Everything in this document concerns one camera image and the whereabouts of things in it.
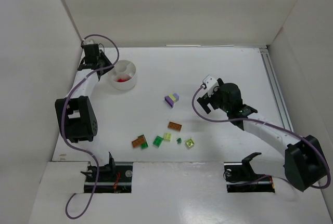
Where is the purple and yellow lego stack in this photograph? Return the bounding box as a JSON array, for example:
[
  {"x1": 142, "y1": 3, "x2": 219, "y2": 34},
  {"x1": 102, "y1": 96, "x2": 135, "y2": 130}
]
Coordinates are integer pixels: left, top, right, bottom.
[{"x1": 164, "y1": 93, "x2": 179, "y2": 108}]

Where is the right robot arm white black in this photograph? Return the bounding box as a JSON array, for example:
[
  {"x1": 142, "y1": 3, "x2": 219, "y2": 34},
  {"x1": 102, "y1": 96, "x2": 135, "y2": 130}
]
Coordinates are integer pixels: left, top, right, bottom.
[{"x1": 192, "y1": 75, "x2": 331, "y2": 191}]

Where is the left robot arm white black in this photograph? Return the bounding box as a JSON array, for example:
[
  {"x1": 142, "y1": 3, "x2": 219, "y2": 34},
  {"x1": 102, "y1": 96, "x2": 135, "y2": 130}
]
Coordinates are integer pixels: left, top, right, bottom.
[{"x1": 55, "y1": 43, "x2": 115, "y2": 171}]

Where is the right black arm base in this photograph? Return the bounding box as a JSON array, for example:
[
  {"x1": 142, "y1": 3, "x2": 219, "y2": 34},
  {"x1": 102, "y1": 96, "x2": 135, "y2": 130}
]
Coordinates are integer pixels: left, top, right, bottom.
[{"x1": 223, "y1": 152, "x2": 275, "y2": 193}]

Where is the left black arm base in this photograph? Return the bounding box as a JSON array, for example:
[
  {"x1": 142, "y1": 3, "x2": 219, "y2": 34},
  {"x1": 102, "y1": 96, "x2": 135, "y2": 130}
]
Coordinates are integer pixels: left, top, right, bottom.
[{"x1": 81, "y1": 162, "x2": 133, "y2": 193}]

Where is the white round divided container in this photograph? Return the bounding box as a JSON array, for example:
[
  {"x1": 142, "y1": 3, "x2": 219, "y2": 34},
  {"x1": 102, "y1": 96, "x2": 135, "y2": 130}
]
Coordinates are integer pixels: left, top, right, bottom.
[{"x1": 107, "y1": 60, "x2": 137, "y2": 90}]

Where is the orange lego brick right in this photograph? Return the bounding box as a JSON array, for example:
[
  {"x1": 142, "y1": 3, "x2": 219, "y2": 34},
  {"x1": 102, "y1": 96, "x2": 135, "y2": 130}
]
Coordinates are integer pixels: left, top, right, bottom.
[{"x1": 168, "y1": 122, "x2": 182, "y2": 131}]

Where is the orange lego brick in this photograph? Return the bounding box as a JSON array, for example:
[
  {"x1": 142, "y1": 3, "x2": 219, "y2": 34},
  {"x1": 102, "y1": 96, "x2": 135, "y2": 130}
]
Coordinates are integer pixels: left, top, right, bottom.
[
  {"x1": 132, "y1": 136, "x2": 146, "y2": 148},
  {"x1": 168, "y1": 122, "x2": 182, "y2": 131}
]

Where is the lime transparent lego brick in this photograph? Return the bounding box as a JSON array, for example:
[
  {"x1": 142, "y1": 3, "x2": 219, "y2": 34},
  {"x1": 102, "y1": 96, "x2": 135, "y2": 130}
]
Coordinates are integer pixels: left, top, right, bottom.
[{"x1": 185, "y1": 138, "x2": 195, "y2": 149}]

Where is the pale yellow lego brick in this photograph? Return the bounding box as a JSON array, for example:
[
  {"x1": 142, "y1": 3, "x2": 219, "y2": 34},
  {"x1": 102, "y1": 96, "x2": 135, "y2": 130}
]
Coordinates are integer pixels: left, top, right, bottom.
[{"x1": 163, "y1": 133, "x2": 172, "y2": 142}]

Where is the green lego brick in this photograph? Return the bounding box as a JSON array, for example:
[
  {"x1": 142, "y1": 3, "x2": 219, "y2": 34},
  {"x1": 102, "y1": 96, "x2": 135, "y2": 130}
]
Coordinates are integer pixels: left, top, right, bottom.
[{"x1": 153, "y1": 136, "x2": 163, "y2": 148}]

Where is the green lego under orange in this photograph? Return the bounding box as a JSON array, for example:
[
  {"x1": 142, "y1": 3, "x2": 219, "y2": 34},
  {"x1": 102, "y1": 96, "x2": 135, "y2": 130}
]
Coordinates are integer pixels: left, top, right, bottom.
[{"x1": 138, "y1": 135, "x2": 148, "y2": 149}]

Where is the orange lego brick left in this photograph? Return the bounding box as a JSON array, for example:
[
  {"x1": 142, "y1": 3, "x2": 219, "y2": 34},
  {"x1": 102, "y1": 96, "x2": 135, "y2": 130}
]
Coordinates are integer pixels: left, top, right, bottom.
[{"x1": 132, "y1": 136, "x2": 146, "y2": 148}]

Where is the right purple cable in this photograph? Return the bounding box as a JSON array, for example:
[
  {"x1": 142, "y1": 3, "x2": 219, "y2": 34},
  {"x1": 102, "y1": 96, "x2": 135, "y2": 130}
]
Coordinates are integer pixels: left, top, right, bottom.
[{"x1": 191, "y1": 85, "x2": 331, "y2": 189}]

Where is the purple cable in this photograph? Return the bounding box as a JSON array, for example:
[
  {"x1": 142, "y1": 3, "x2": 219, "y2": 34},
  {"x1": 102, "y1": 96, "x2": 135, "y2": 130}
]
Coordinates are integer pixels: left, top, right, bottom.
[
  {"x1": 191, "y1": 85, "x2": 331, "y2": 189},
  {"x1": 59, "y1": 34, "x2": 120, "y2": 220}
]

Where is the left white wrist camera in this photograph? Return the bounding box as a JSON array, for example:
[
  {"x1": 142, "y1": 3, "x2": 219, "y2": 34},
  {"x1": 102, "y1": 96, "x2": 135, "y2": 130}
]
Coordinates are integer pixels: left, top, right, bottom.
[{"x1": 80, "y1": 39, "x2": 96, "y2": 48}]

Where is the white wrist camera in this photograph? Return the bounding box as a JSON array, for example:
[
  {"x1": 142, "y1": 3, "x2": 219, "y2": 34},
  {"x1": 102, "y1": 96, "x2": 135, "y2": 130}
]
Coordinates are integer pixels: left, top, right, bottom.
[
  {"x1": 80, "y1": 39, "x2": 96, "y2": 48},
  {"x1": 202, "y1": 75, "x2": 219, "y2": 97}
]

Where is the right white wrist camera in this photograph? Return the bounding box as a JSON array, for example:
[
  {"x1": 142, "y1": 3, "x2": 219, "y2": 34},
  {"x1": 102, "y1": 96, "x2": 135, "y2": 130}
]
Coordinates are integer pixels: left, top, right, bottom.
[{"x1": 202, "y1": 75, "x2": 219, "y2": 97}]

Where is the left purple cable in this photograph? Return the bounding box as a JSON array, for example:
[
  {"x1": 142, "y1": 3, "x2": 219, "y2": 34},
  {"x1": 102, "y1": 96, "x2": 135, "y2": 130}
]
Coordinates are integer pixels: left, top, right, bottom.
[{"x1": 59, "y1": 34, "x2": 120, "y2": 220}]

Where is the aluminium rail right edge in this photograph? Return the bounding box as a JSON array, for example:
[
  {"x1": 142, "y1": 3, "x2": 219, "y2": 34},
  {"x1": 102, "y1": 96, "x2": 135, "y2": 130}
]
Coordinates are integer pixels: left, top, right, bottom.
[{"x1": 259, "y1": 48, "x2": 294, "y2": 132}]

